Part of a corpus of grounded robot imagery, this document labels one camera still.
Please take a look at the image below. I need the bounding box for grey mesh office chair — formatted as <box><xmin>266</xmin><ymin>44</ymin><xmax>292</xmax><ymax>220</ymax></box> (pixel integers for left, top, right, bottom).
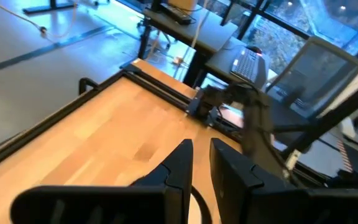
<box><xmin>265</xmin><ymin>35</ymin><xmax>358</xmax><ymax>119</ymax></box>

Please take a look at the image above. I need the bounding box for black table handle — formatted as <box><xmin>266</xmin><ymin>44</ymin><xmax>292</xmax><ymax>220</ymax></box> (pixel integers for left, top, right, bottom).
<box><xmin>78</xmin><ymin>77</ymin><xmax>99</xmax><ymax>96</ymax></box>

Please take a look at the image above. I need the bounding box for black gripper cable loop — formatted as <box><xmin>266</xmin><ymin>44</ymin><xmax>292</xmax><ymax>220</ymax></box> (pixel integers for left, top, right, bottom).
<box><xmin>191</xmin><ymin>185</ymin><xmax>213</xmax><ymax>224</ymax></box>

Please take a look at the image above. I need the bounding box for black keyboard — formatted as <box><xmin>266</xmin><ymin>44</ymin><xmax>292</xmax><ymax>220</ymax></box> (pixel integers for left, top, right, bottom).
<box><xmin>229</xmin><ymin>47</ymin><xmax>262</xmax><ymax>84</ymax></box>

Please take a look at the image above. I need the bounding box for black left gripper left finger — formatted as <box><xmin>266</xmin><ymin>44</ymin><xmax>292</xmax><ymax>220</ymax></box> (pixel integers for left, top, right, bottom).
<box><xmin>10</xmin><ymin>138</ymin><xmax>195</xmax><ymax>224</ymax></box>

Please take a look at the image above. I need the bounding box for black table edge rail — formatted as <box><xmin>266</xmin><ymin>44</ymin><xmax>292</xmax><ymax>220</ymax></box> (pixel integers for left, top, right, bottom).
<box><xmin>0</xmin><ymin>63</ymin><xmax>244</xmax><ymax>175</ymax></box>

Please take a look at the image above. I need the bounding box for pale floor cable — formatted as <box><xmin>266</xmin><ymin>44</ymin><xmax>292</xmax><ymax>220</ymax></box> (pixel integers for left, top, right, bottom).
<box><xmin>0</xmin><ymin>0</ymin><xmax>80</xmax><ymax>42</ymax></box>

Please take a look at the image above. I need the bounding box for black slanted frame post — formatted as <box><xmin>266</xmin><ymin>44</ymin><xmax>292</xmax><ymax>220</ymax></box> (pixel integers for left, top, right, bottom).
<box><xmin>279</xmin><ymin>73</ymin><xmax>358</xmax><ymax>160</ymax></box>

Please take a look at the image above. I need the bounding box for black power strip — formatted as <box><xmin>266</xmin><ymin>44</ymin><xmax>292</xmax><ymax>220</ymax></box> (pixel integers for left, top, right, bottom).
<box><xmin>159</xmin><ymin>2</ymin><xmax>193</xmax><ymax>26</ymax></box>

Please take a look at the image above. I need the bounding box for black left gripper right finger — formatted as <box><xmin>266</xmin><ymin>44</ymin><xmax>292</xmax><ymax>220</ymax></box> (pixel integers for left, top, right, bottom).
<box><xmin>209</xmin><ymin>138</ymin><xmax>358</xmax><ymax>224</ymax></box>

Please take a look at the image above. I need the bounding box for black side desk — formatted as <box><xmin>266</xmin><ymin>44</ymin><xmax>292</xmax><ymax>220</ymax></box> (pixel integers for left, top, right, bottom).
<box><xmin>137</xmin><ymin>2</ymin><xmax>272</xmax><ymax>91</ymax></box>

